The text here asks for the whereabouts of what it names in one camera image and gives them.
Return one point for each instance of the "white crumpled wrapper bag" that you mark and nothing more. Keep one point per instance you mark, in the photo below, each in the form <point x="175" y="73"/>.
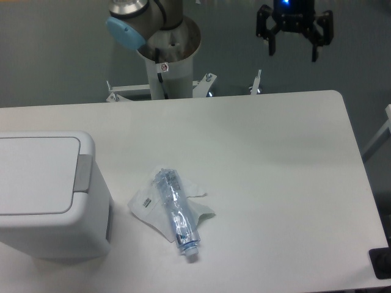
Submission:
<point x="146" y="204"/>

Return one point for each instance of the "white trash can body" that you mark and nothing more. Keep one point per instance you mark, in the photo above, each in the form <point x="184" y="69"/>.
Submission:
<point x="81" y="232"/>

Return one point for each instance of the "crushed clear plastic bottle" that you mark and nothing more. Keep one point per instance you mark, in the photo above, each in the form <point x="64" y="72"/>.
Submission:
<point x="174" y="200"/>

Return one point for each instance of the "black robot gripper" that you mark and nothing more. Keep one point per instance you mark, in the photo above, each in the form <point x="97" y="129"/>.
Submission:
<point x="295" y="16"/>

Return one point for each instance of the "white frame right edge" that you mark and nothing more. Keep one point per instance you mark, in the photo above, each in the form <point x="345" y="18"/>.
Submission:
<point x="379" y="138"/>

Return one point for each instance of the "white trash can lid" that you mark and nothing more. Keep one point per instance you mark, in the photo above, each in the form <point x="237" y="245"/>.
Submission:
<point x="37" y="174"/>

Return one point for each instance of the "white pedestal base frame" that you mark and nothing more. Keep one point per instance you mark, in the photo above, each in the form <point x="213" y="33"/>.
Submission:
<point x="162" y="88"/>

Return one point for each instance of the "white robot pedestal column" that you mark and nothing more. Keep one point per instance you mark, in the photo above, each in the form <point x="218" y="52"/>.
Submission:
<point x="171" y="52"/>

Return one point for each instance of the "black clamp table corner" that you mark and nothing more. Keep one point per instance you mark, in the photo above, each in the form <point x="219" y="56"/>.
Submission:
<point x="380" y="259"/>

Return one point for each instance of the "grey lid push button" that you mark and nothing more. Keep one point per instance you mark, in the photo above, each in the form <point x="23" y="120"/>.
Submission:
<point x="83" y="173"/>

